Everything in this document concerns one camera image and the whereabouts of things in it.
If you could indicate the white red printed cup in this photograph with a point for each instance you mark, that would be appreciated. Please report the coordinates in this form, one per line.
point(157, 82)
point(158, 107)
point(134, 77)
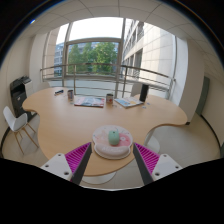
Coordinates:
point(109, 99)

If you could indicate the red colourful magazine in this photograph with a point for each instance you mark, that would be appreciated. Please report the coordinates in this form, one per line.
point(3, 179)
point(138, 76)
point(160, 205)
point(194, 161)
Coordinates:
point(89, 101)

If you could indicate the printed cup with blue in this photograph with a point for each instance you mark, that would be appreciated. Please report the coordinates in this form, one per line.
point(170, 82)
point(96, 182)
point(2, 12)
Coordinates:
point(70, 95)

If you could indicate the white round table base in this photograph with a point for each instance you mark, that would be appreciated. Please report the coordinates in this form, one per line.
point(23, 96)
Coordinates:
point(98, 179)
point(153, 145)

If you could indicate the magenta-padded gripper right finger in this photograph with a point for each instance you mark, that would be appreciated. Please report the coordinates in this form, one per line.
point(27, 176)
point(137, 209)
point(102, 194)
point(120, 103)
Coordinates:
point(148, 156)

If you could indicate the dark green door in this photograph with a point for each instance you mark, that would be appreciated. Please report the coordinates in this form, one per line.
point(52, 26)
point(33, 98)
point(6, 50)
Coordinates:
point(203, 96)

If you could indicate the small dark flat device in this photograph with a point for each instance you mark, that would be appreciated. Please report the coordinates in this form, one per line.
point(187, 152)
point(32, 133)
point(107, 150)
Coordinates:
point(58, 92)

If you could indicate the metal window railing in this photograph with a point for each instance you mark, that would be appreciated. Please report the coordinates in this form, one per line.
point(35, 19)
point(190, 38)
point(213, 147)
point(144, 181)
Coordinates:
point(96, 64)

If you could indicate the black office printer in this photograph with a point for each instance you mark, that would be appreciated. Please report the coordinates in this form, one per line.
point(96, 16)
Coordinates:
point(19, 95)

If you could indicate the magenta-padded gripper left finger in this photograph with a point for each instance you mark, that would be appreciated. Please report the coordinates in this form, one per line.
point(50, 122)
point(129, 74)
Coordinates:
point(76, 156)

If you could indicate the mint green computer mouse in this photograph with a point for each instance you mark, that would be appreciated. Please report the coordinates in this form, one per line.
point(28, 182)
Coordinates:
point(113, 138)

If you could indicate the black upright speaker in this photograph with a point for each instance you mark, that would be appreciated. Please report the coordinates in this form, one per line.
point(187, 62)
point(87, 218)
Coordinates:
point(144, 92)

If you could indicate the light blue open booklet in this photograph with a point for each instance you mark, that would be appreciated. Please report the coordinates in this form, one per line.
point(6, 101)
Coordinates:
point(128, 102)

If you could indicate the white chair with wooden legs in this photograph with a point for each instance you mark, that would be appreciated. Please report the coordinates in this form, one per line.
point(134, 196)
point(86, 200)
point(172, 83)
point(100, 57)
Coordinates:
point(15, 121)

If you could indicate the white pink printed mouse pad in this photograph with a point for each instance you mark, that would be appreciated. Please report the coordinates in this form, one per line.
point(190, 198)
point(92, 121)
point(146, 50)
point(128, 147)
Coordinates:
point(100, 146)

